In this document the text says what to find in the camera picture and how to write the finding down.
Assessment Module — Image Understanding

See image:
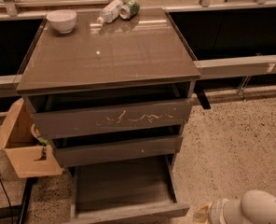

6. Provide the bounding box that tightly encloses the clear plastic bottle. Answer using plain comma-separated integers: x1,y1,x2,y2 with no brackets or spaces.
97,0,124,24

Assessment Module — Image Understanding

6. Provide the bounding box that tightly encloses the grey metal railing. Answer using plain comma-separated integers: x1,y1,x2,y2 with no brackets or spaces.
0,55,276,98

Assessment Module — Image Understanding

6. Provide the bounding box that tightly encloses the grey bottom drawer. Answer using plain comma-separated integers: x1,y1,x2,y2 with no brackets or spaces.
65,156,189,224

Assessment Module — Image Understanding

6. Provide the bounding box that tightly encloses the grey middle drawer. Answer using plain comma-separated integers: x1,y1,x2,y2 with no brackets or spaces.
53,125,183,168

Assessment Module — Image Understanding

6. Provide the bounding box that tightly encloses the white ceramic bowl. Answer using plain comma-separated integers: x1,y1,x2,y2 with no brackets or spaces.
47,9,77,34

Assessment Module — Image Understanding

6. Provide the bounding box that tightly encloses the black cable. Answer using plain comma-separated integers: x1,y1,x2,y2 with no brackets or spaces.
0,138,15,224

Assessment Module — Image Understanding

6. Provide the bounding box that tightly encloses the scratched grey top drawer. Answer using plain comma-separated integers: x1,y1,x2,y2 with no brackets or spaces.
28,84,195,140

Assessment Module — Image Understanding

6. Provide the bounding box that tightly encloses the white yellow gripper body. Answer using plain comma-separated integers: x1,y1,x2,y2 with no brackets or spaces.
193,199,228,224

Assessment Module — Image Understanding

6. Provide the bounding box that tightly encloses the green drink can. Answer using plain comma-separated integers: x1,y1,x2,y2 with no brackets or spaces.
119,0,140,20

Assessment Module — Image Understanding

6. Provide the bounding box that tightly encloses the open cardboard box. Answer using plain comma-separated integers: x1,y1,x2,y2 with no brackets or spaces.
0,98,62,178

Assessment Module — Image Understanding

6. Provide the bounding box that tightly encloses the grey drawer cabinet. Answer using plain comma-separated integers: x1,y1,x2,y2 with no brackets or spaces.
16,7,201,173

